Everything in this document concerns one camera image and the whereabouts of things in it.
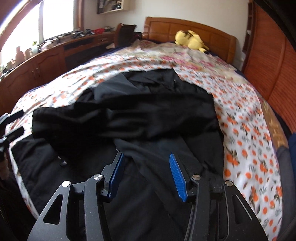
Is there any black double-breasted coat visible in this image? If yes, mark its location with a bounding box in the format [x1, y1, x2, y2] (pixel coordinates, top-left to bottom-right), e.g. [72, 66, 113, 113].
[12, 69, 224, 240]

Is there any person's left hand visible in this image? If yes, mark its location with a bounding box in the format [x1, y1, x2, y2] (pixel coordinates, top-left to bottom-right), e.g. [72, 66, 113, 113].
[0, 159, 10, 180]

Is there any orange print bed sheet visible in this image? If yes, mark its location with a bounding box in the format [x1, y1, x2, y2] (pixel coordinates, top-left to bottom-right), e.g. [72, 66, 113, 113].
[6, 50, 283, 240]

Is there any grey folded garment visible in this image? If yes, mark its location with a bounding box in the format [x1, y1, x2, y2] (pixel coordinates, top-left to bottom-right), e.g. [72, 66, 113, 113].
[276, 146, 295, 234]

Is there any pink ceramic bottle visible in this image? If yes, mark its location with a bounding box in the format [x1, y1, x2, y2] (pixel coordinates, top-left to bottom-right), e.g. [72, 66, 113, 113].
[16, 46, 25, 66]

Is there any long wooden desk cabinet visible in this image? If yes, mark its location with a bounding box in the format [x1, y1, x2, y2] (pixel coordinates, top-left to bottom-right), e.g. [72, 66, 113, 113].
[0, 32, 114, 114]

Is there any blue folded garment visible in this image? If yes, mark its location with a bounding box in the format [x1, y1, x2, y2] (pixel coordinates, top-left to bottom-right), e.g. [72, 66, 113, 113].
[288, 133, 296, 169]

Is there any red basket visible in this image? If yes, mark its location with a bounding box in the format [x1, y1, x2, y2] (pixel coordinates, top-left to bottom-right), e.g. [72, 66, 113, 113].
[93, 28, 105, 35]

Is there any wooden chair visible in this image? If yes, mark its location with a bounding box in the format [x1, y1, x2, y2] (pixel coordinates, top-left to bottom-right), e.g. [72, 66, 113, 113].
[106, 23, 142, 50]

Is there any pink floral blanket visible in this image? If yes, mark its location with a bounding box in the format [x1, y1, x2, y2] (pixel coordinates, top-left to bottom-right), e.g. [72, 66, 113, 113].
[116, 40, 244, 82]

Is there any wooden louvered wardrobe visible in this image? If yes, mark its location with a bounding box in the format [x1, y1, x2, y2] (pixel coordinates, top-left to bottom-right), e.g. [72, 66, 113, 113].
[243, 1, 295, 132]

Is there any wooden bed headboard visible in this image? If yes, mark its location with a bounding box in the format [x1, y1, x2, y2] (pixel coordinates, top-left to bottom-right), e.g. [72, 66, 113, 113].
[142, 16, 236, 64]

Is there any yellow plush toy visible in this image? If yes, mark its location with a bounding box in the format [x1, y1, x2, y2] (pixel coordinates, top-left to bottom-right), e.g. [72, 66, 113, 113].
[175, 30, 210, 53]

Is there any window with wooden frame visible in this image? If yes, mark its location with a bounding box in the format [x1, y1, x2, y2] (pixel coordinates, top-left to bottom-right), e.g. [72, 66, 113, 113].
[1, 1, 84, 68]

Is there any white wall shelf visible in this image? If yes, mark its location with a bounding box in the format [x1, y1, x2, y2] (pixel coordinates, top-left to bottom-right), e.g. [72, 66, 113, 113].
[97, 0, 130, 15]

